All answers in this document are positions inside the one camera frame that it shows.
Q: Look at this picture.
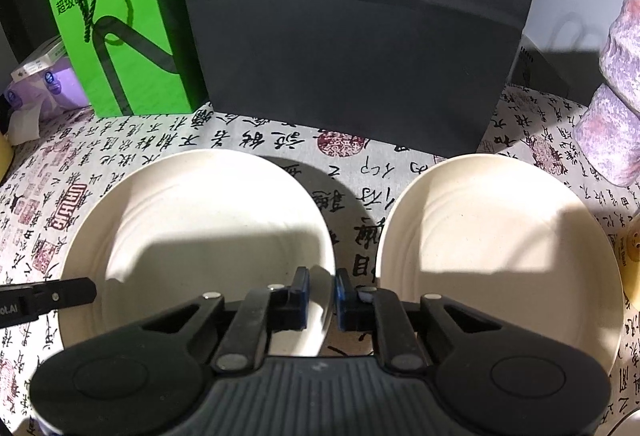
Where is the purple tissue pack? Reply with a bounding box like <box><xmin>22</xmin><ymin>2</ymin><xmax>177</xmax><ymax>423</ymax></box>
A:
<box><xmin>2</xmin><ymin>56</ymin><xmax>90</xmax><ymax>146</ymax></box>

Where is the white small box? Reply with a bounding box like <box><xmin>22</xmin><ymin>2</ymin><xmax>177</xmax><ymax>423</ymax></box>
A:
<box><xmin>11</xmin><ymin>35</ymin><xmax>66</xmax><ymax>83</ymax></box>

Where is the green paper bag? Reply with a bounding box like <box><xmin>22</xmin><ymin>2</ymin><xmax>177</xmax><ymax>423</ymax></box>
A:
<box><xmin>49</xmin><ymin>0</ymin><xmax>207</xmax><ymax>118</ymax></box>

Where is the cream plate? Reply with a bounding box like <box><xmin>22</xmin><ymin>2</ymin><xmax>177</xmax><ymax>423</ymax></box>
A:
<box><xmin>58</xmin><ymin>149</ymin><xmax>335</xmax><ymax>357</ymax></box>
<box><xmin>376</xmin><ymin>154</ymin><xmax>624</xmax><ymax>371</ymax></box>

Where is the yellow mug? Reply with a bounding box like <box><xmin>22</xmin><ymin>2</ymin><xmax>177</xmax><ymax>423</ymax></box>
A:
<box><xmin>614</xmin><ymin>214</ymin><xmax>639</xmax><ymax>302</ymax></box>

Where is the purple textured vase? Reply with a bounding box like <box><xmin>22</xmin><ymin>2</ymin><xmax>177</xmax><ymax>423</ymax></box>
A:
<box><xmin>573</xmin><ymin>0</ymin><xmax>639</xmax><ymax>187</ymax></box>

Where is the black paper bag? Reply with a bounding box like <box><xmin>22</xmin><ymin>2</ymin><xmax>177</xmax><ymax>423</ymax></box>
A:
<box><xmin>186</xmin><ymin>0</ymin><xmax>532</xmax><ymax>156</ymax></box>

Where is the yellow thermos jug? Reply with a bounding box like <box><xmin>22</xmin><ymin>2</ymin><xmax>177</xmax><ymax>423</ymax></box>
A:
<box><xmin>0</xmin><ymin>134</ymin><xmax>14</xmax><ymax>180</ymax></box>

